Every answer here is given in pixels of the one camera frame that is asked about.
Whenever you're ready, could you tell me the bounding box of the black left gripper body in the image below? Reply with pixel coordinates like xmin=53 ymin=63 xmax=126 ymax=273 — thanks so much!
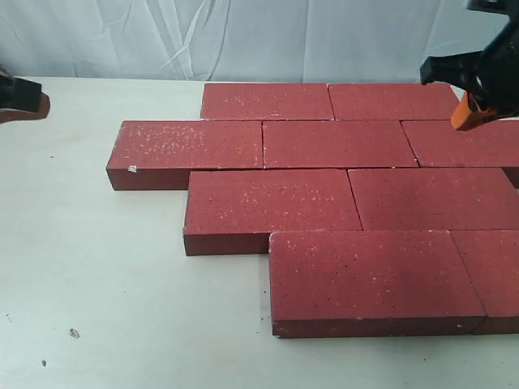
xmin=1 ymin=68 xmax=42 ymax=112

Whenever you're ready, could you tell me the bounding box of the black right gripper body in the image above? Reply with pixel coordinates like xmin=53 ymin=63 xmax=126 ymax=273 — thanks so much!
xmin=419 ymin=1 xmax=518 ymax=122

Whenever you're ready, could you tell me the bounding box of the white backdrop curtain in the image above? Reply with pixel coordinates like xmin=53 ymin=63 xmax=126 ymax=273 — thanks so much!
xmin=1 ymin=0 xmax=507 ymax=83

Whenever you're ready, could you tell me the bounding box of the red brick front large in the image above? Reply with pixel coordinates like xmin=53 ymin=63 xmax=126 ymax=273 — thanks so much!
xmin=268 ymin=230 xmax=487 ymax=338

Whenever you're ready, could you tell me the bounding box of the red brick top back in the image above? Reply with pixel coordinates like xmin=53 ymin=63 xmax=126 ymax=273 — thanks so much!
xmin=105 ymin=120 xmax=263 ymax=190

